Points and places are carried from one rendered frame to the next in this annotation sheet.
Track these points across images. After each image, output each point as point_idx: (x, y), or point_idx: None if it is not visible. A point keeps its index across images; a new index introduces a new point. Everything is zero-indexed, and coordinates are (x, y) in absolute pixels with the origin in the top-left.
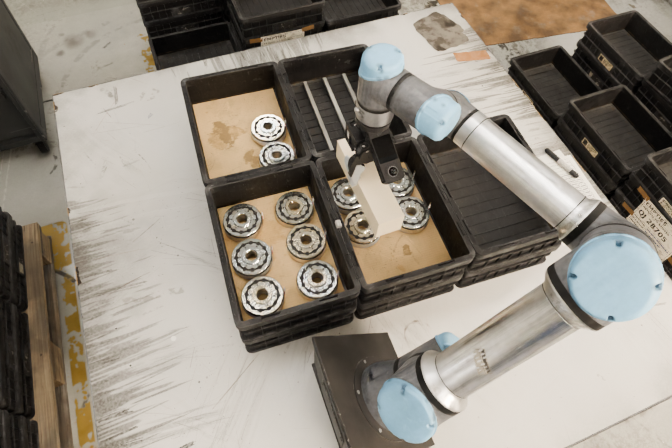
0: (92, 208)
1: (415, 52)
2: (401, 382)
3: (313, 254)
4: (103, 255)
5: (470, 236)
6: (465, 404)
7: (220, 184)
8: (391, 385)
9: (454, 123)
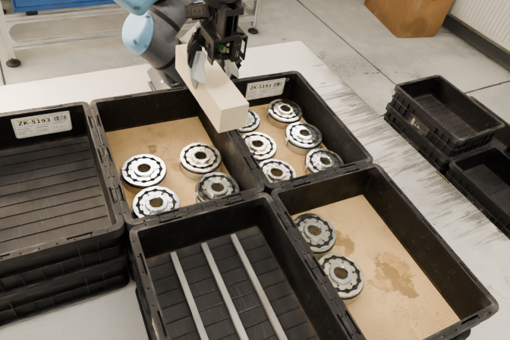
0: (480, 234)
1: None
2: None
3: (248, 133)
4: (435, 192)
5: (89, 114)
6: None
7: (360, 162)
8: None
9: None
